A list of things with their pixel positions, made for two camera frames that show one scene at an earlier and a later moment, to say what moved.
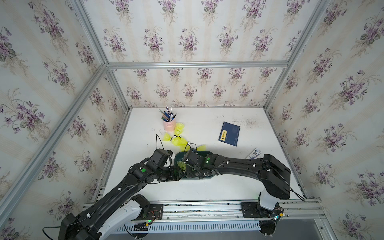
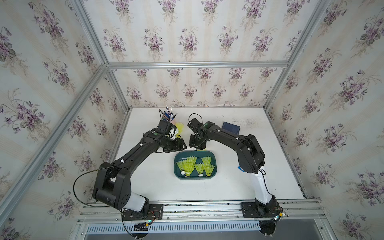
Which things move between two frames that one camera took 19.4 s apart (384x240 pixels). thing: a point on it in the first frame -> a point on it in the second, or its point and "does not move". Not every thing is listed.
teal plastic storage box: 181,174 does not move
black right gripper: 188,173 -> 192,144
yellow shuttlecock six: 182,165 does not move
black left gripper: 176,175 -> 179,145
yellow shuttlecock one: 178,129 does not move
